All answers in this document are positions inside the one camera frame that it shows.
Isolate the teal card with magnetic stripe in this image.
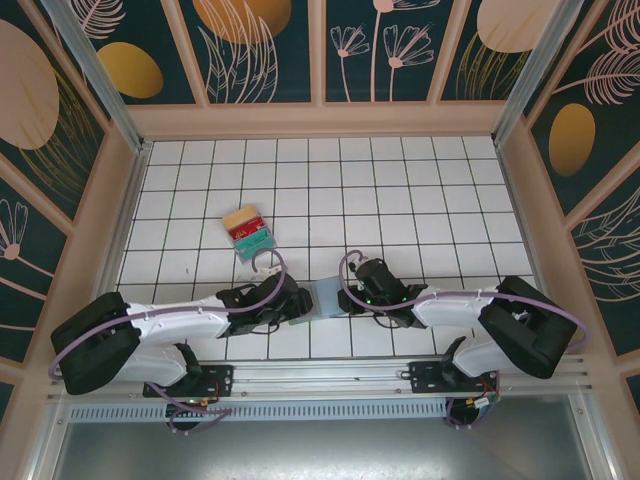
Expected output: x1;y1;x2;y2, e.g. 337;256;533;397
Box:
233;231;277;264

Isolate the aluminium corner post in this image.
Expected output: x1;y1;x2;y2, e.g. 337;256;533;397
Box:
492;0;601;149
39;0;154;154

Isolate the grey slotted cable duct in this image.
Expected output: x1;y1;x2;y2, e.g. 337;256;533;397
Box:
67;397;451;424

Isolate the gold VIP card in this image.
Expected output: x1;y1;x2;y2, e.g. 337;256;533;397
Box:
222;208;259;226

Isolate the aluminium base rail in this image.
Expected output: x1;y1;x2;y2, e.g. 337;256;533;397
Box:
47;355;594;401

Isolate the grey metal sheet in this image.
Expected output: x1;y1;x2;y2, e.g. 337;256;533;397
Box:
29;414;616;480

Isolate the red VIP card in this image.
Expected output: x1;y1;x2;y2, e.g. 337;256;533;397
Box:
227;218;267;240

